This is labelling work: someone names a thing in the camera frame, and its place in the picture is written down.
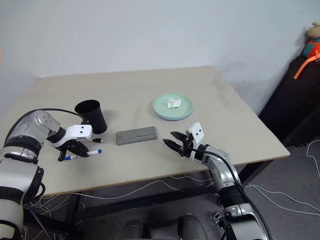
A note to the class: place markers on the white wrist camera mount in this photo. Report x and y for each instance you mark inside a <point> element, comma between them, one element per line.
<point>80,131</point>
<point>196,132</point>

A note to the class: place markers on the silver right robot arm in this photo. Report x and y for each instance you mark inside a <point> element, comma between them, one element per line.
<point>220,172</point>

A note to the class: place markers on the white marker blue cap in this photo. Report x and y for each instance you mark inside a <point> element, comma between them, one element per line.
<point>93,152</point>

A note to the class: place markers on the white tissue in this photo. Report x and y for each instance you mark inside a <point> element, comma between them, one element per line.
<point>173,103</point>

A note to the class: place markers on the green plate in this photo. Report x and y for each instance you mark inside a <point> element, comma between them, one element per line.
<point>160,105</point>

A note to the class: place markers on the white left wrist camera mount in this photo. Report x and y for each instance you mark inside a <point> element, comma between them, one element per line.
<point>80,131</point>

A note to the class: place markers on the grey glasses case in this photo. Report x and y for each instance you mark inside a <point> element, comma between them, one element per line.
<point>136,136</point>

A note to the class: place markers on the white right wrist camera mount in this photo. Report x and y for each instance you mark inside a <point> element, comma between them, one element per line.
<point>196,132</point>

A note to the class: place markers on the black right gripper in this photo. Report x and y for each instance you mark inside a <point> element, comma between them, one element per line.
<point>187,148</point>

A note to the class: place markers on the black plastic cup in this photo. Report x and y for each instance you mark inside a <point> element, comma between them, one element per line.
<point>96,117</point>

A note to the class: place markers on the black table frame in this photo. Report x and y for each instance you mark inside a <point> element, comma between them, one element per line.
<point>150,200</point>

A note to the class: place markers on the small black floor device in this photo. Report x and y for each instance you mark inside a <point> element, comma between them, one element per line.
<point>218,217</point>

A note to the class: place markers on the blue plate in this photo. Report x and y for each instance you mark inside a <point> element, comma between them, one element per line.
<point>172,119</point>

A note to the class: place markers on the black suitcase with toy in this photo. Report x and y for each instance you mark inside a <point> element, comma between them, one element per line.
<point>300,105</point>

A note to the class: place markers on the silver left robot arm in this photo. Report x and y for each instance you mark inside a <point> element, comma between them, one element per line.
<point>25,130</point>

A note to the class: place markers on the plush toy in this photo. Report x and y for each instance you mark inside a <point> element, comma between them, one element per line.
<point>313,45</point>

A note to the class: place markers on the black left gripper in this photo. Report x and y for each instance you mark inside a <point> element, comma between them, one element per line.
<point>62,150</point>

